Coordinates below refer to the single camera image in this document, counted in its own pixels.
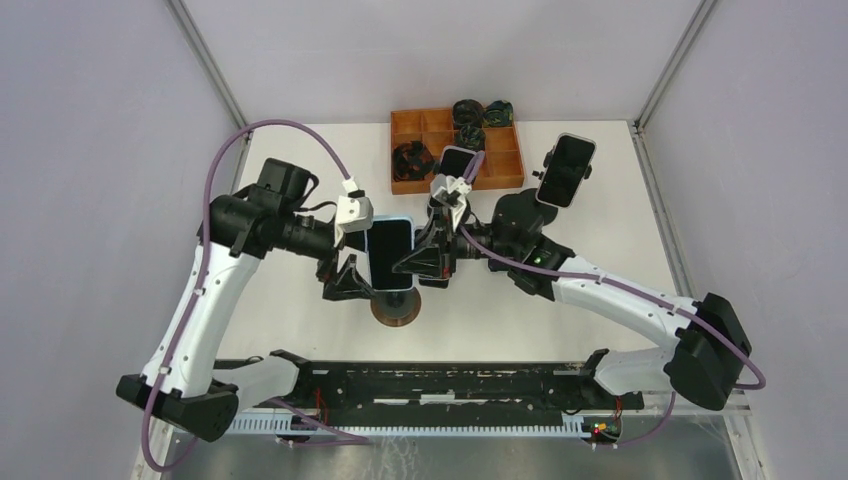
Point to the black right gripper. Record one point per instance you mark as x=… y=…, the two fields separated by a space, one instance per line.
x=434 y=260

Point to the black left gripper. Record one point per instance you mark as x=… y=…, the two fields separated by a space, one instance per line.
x=350 y=282

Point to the blue-case smartphone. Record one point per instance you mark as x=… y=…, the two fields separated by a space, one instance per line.
x=389 y=239

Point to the wooden-base grey phone stand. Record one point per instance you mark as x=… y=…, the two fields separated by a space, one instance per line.
x=396 y=309

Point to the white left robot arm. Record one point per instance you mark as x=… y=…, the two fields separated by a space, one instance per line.
x=182 y=384

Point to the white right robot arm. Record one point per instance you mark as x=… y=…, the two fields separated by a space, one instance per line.
x=699 y=347

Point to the black folding phone stand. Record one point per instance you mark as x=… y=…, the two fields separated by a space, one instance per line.
x=438 y=283

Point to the white-case smartphone on stand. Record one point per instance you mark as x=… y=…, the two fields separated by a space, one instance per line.
x=455 y=161

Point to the black right pole phone stand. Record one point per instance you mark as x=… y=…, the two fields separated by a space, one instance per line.
x=526 y=200

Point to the white-case smartphone right stand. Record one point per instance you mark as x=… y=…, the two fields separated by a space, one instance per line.
x=565 y=167

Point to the dark rolled tie in tray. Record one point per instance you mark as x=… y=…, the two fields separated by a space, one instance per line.
x=411 y=161

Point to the wooden compartment tray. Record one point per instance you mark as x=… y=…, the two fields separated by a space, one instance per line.
x=426 y=142

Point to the dark rolled tie middle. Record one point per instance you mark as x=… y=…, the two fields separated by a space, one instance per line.
x=470 y=137

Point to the dark rolled tie back left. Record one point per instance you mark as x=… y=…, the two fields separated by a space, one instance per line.
x=467 y=112

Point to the dark rolled tie back right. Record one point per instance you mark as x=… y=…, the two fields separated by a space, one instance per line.
x=498 y=114

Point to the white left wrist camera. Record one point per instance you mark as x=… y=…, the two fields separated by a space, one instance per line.
x=354 y=213

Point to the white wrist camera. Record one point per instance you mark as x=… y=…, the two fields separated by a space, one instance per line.
x=354 y=213
x=449 y=191

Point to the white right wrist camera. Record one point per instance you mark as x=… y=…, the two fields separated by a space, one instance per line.
x=449 y=191

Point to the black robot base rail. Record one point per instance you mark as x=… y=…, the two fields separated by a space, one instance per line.
x=452 y=394

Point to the white cable duct strip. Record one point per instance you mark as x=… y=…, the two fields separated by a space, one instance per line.
x=286 y=424

